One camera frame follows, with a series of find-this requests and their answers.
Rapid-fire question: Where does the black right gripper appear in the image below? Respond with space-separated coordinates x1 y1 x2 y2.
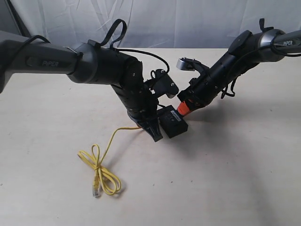
177 56 237 116

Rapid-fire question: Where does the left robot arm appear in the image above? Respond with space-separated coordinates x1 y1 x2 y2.
0 19 162 141

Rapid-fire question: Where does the yellow ethernet cable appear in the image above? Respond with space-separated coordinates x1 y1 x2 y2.
77 126 141 198

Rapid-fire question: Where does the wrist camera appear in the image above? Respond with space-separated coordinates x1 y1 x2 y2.
176 57 209 73
144 69 179 98

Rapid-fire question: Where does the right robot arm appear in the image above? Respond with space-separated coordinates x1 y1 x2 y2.
176 18 301 116

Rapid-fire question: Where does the black network switch box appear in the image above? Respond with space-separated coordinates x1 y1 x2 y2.
157 105 188 138

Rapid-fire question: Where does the white backdrop curtain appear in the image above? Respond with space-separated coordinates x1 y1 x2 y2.
12 0 301 48

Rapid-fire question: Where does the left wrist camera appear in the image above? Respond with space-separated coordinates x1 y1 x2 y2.
144 69 179 98

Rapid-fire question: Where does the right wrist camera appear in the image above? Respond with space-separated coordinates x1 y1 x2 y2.
176 57 209 73

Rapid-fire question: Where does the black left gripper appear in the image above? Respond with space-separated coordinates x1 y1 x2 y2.
111 59 163 142

